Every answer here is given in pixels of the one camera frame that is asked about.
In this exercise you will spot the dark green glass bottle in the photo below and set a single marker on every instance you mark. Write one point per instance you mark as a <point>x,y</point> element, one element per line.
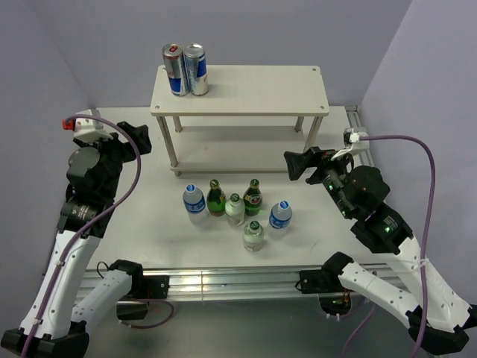
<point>216,199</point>
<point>253,198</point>

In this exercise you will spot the white two-tier shelf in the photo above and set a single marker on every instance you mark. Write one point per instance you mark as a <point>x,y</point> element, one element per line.
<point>249,117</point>

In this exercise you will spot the clear glass bottle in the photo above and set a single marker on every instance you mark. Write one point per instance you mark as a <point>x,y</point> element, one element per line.
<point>235,210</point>
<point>253,237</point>

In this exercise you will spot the aluminium front rail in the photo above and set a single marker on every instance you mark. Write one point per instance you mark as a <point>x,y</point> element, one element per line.
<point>231,284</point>

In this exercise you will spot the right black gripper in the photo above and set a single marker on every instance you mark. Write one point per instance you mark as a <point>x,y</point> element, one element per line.
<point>296,162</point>

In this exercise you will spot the water bottle blue label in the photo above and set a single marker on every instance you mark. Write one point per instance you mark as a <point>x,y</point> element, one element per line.
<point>279,219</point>
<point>195,204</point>

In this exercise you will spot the silver-top energy drink can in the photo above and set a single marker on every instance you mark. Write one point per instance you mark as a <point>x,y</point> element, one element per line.
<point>195,59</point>

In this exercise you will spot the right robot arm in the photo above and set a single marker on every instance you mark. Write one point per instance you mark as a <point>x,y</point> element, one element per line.
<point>434,315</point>

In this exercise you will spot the red-top energy drink can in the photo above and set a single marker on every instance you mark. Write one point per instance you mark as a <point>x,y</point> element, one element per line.
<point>175,67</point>

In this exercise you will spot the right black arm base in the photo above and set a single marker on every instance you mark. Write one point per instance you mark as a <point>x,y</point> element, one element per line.
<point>333,297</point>

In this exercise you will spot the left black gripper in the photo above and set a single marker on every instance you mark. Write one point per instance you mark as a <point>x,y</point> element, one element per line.
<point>129,151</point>

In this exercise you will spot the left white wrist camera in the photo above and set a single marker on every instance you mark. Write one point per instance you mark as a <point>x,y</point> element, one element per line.
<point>86,130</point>

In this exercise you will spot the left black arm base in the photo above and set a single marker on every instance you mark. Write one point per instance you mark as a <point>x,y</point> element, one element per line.
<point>152,287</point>

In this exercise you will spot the aluminium side rail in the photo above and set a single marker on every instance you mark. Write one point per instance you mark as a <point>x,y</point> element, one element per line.
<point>355,122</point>

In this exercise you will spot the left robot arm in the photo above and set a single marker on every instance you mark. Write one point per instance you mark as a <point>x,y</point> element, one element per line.
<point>56,325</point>

